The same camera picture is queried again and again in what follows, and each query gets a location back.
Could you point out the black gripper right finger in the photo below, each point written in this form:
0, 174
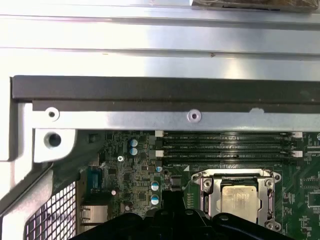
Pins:
212, 231

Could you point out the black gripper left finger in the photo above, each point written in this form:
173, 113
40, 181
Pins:
140, 230

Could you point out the metal socket cover frame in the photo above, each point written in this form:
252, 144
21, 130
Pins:
215, 200

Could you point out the silver square CPU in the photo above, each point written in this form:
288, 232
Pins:
241, 202

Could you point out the CPU socket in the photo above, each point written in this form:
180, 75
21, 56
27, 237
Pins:
235, 175

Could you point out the black RAM slot white clips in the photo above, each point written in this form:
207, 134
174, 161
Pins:
225, 155
225, 137

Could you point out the blue silver capacitor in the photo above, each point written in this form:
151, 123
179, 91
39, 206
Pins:
133, 143
155, 200
155, 186
133, 151

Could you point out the silver network port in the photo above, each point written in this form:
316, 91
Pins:
93, 212

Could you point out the green motherboard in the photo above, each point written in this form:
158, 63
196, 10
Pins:
140, 175

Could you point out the blue VGA port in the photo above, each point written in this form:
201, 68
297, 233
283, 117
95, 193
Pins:
94, 180

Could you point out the silver board screw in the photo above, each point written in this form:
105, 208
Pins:
120, 158

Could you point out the black PC case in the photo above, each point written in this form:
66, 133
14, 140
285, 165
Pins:
150, 90

